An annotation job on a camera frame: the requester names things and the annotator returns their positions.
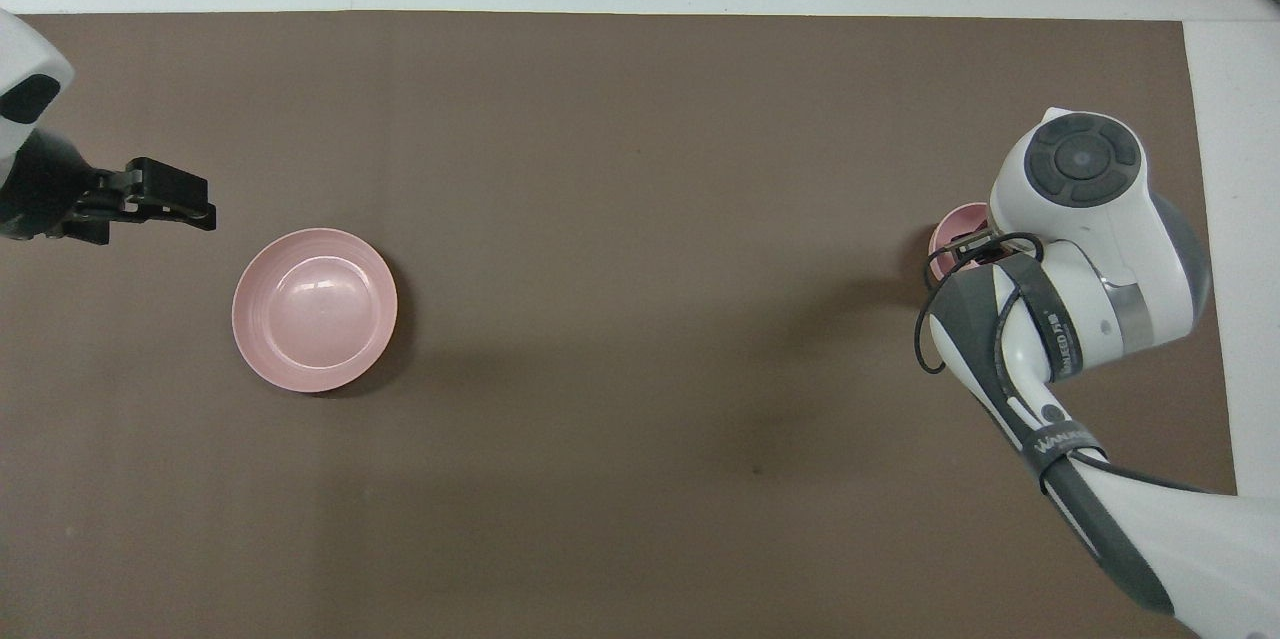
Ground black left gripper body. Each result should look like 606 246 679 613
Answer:
0 129 111 242

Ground pink bowl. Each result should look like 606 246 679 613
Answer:
928 203 993 285

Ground pink plate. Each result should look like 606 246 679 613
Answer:
231 227 399 394

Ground brown paper table mat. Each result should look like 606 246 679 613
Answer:
0 11 1253 639

